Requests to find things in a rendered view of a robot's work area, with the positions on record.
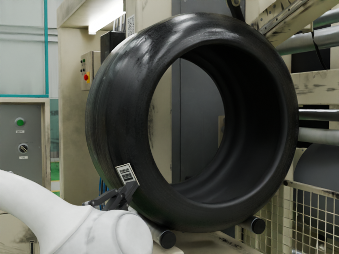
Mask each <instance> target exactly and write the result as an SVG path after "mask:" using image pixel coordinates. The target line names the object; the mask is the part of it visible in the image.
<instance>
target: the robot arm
mask: <svg viewBox="0 0 339 254"><path fill-rule="evenodd" d="M138 186H139V185H138V183H137V181H136V180H135V181H132V182H129V183H126V184H125V186H123V187H120V188H119V189H118V190H117V189H116V188H114V189H111V190H108V191H106V192H104V193H103V194H101V195H100V196H98V197H97V198H95V199H93V200H90V201H87V202H84V203H82V206H75V205H72V204H69V203H68V202H66V201H64V200H63V199H61V198H60V197H58V196H57V195H55V194H54V193H52V192H51V191H49V190H47V189H46V188H44V187H42V186H40V185H39V184H37V183H35V182H33V181H31V180H28V179H26V178H24V177H21V176H18V175H15V174H13V173H9V172H6V171H3V170H0V210H2V211H4V212H7V213H9V214H11V215H13V216H15V217H16V218H18V219H19V220H21V221H22V222H23V223H24V224H26V225H27V226H28V227H29V228H30V229H31V230H32V232H33V233H34V234H35V236H36V237H37V239H38V242H39V246H40V254H152V253H153V239H152V235H151V232H150V229H149V227H148V226H147V224H146V223H145V222H144V221H143V220H142V219H141V218H140V217H139V216H138V215H137V214H135V213H133V212H130V211H129V210H128V207H129V204H130V202H131V201H132V195H133V193H134V192H135V190H136V189H137V187H138ZM108 199H109V200H108ZM107 200H108V202H107V203H106V204H105V206H104V207H103V208H102V210H101V211H100V210H98V209H96V208H97V206H99V205H101V204H102V203H104V202H105V201H107Z"/></svg>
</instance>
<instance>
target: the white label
mask: <svg viewBox="0 0 339 254"><path fill-rule="evenodd" d="M116 170H117V172H118V174H119V176H120V178H121V180H122V182H123V184H124V185H125V184H126V183H129V182H132V181H135V180H136V181H137V183H138V185H139V182H138V180H137V178H136V176H135V174H134V172H133V170H132V168H131V166H130V164H129V163H128V164H125V165H121V166H118V167H116Z"/></svg>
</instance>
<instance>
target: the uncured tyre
mask: <svg viewBox="0 0 339 254"><path fill-rule="evenodd" d="M178 58H182V59H185V60H188V61H190V62H192V63H194V64H196V65H197V66H199V67H200V68H202V69H203V70H204V71H205V72H206V73H207V74H208V75H209V76H210V77H211V79H212V80H213V81H214V83H215V85H216V86H217V88H218V90H219V93H220V95H221V98H222V101H223V106H224V114H225V124H224V132H223V137H222V141H221V144H220V146H219V149H218V151H217V152H216V154H215V156H214V157H213V159H212V160H211V161H210V162H209V164H208V165H207V166H206V167H205V168H204V169H203V170H202V171H200V172H199V173H198V174H196V175H195V176H193V177H191V178H189V179H187V180H184V181H181V182H177V183H168V182H167V181H166V180H165V178H164V177H163V176H162V174H161V173H160V171H159V169H158V167H157V165H156V163H155V161H154V158H153V156H152V152H151V149H150V144H149V138H148V115H149V108H150V103H151V100H152V97H153V94H154V91H155V89H156V87H157V85H158V83H159V81H160V79H161V77H162V76H163V74H164V73H165V72H166V70H167V69H168V68H169V67H170V66H171V65H172V64H173V63H174V62H175V61H176V60H177V59H178ZM298 134H299V106H298V99H297V94H296V89H295V86H294V82H293V79H292V77H291V74H290V72H289V70H288V68H287V66H286V64H285V62H284V60H283V58H282V57H281V55H280V54H279V52H278V51H277V50H276V48H275V47H274V46H273V45H272V44H271V42H270V41H269V40H268V39H267V38H266V37H265V36H264V35H262V34H261V33H260V32H259V31H257V30H256V29H255V28H253V27H252V26H250V25H249V24H247V23H245V22H243V21H241V20H239V19H236V18H233V17H230V16H227V15H223V14H217V13H210V12H189V13H183V14H178V15H175V16H172V17H169V18H166V19H164V20H162V21H160V22H157V23H155V24H153V25H151V26H149V27H147V28H145V29H142V30H140V31H138V32H136V33H134V34H133V35H131V36H129V37H128V38H126V39H125V40H124V41H122V42H121V43H120V44H119V45H118V46H117V47H116V48H115V49H114V50H113V51H112V52H111V53H110V54H109V55H108V56H107V58H106V59H105V60H104V62H103V63H102V65H101V66H100V68H99V69H98V71H97V73H96V75H95V77H94V79H93V82H92V84H91V87H90V90H89V93H88V97H87V102H86V109H85V136H86V142H87V147H88V151H89V154H90V157H91V160H92V162H93V164H94V167H95V169H96V171H97V172H98V174H99V176H100V178H101V179H102V180H103V182H104V183H105V185H106V186H107V187H108V188H109V189H110V190H111V189H114V188H116V189H117V190H118V189H119V188H120V187H123V186H124V184H123V182H122V180H121V178H120V176H119V174H118V172H117V170H116V167H118V166H121V165H125V164H128V163H129V164H130V166H131V168H132V170H133V172H134V174H135V176H136V178H137V180H138V182H139V186H138V187H137V189H136V190H135V192H134V193H133V195H132V201H131V202H130V204H129V206H130V207H131V208H133V209H134V210H136V211H137V212H139V213H140V214H142V215H143V216H145V217H146V218H148V219H149V220H151V221H153V222H154V223H156V224H158V225H161V226H163V227H166V228H168V229H172V230H176V231H181V232H189V233H208V232H216V231H221V230H225V229H228V228H231V227H233V226H236V225H238V224H240V223H242V222H244V221H246V220H247V219H249V218H250V217H252V216H253V215H255V214H256V213H257V212H258V211H259V210H261V209H262V208H263V207H264V206H265V205H266V204H267V203H268V202H269V201H270V200H271V198H272V197H273V196H274V195H275V193H276V192H277V190H278V189H279V188H280V186H281V184H282V183H283V181H284V179H285V177H286V175H287V173H288V171H289V169H290V166H291V164H292V161H293V158H294V155H295V151H296V147H297V141H298Z"/></svg>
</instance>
